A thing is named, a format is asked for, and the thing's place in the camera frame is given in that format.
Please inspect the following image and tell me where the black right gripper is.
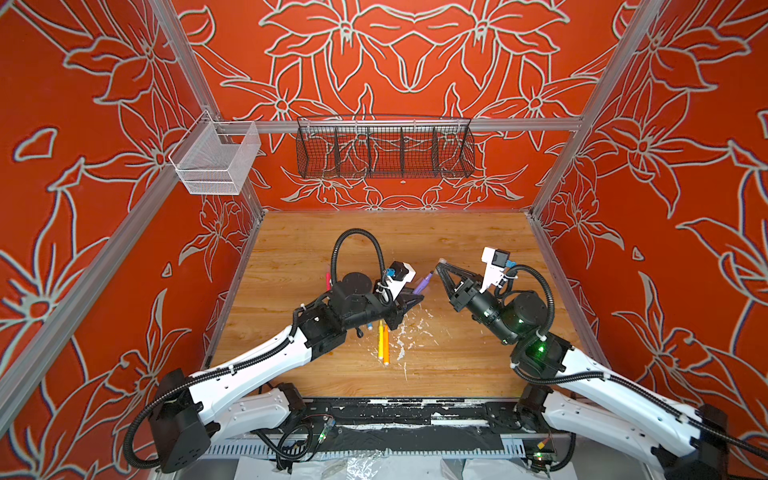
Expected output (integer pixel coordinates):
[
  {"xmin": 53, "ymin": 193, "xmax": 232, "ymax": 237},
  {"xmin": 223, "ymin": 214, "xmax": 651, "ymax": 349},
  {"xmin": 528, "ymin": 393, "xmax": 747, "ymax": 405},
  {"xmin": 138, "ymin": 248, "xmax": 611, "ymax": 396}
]
[{"xmin": 439, "ymin": 261, "xmax": 525, "ymax": 349}]

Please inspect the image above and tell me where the purple marker pen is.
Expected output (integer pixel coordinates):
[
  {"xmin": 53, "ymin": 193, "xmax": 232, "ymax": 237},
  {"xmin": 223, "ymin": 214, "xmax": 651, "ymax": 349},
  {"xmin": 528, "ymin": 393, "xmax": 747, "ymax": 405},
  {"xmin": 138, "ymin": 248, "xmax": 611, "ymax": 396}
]
[{"xmin": 413, "ymin": 271, "xmax": 434, "ymax": 295}]

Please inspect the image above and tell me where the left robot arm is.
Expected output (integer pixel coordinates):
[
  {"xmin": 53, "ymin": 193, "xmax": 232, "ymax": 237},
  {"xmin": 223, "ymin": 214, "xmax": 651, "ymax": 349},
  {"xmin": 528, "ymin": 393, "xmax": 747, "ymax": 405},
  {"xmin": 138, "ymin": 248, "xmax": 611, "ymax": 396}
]
[{"xmin": 122, "ymin": 228, "xmax": 424, "ymax": 473}]

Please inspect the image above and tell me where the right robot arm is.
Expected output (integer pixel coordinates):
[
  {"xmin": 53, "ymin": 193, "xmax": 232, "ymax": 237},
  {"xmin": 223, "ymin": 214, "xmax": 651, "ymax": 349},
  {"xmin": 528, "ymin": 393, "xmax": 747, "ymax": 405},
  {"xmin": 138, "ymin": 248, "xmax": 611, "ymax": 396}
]
[{"xmin": 435, "ymin": 258, "xmax": 767, "ymax": 479}]

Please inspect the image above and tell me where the yellow marker pen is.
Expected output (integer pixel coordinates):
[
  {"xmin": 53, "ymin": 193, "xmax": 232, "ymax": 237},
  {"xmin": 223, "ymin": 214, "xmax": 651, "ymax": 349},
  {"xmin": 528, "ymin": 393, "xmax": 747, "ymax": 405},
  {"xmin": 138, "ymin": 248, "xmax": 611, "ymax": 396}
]
[{"xmin": 377, "ymin": 322, "xmax": 386, "ymax": 363}]

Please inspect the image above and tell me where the orange marker pen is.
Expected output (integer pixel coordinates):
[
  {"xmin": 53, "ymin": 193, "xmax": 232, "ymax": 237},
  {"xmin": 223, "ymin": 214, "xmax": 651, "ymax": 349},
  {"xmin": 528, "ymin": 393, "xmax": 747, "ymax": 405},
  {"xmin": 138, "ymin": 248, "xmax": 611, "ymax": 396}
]
[{"xmin": 382, "ymin": 326, "xmax": 390, "ymax": 365}]

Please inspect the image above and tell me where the white mesh basket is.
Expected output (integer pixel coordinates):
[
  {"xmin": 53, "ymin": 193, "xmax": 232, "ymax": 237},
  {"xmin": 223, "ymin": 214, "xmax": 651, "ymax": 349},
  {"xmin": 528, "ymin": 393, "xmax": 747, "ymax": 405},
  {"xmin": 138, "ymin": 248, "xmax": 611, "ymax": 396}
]
[{"xmin": 169, "ymin": 110, "xmax": 262, "ymax": 196}]

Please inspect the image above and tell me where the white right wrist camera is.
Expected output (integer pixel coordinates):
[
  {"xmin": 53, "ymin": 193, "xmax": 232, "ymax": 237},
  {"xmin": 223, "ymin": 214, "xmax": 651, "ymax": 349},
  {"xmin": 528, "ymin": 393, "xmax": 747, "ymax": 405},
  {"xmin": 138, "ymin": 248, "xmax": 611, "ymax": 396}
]
[{"xmin": 480, "ymin": 247, "xmax": 512, "ymax": 292}]

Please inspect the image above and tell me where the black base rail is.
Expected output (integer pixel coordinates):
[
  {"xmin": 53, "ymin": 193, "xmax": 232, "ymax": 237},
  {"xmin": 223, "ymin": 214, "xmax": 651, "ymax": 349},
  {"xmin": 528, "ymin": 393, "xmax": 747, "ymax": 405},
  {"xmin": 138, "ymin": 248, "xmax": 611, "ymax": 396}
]
[{"xmin": 266, "ymin": 397, "xmax": 570, "ymax": 460}]

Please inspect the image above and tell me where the aluminium frame rail back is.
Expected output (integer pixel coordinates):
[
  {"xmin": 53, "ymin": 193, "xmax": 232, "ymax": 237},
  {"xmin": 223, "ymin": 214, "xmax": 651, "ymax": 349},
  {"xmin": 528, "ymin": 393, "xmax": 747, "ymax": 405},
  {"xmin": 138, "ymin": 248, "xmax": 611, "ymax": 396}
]
[{"xmin": 213, "ymin": 117, "xmax": 582, "ymax": 135}]

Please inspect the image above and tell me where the aluminium frame rail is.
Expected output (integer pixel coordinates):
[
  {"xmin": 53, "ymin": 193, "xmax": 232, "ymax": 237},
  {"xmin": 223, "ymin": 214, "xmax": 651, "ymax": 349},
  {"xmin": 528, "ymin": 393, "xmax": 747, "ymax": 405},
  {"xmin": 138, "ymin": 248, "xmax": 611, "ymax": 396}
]
[
  {"xmin": 213, "ymin": 117, "xmax": 582, "ymax": 135},
  {"xmin": 1, "ymin": 1, "xmax": 244, "ymax": 432},
  {"xmin": 528, "ymin": 0, "xmax": 663, "ymax": 220}
]

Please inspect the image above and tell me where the black wire basket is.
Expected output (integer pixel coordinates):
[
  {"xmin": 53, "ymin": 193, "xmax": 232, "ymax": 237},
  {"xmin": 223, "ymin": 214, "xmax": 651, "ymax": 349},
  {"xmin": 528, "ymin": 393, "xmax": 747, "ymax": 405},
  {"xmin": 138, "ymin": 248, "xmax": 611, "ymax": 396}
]
[{"xmin": 296, "ymin": 114, "xmax": 477, "ymax": 180}]

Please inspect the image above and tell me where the aluminium frame rail left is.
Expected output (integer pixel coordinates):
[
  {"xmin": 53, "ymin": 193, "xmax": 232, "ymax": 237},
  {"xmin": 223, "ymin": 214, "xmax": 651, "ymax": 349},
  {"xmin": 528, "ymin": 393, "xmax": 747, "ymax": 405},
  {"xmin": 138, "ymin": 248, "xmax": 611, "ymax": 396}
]
[{"xmin": 1, "ymin": 1, "xmax": 244, "ymax": 432}]

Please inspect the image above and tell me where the aluminium frame rail right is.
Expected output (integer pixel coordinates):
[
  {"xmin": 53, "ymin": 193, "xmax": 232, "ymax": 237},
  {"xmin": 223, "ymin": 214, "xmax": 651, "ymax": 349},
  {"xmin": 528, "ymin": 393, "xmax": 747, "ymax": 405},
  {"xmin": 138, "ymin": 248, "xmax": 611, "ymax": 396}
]
[{"xmin": 528, "ymin": 0, "xmax": 663, "ymax": 220}]

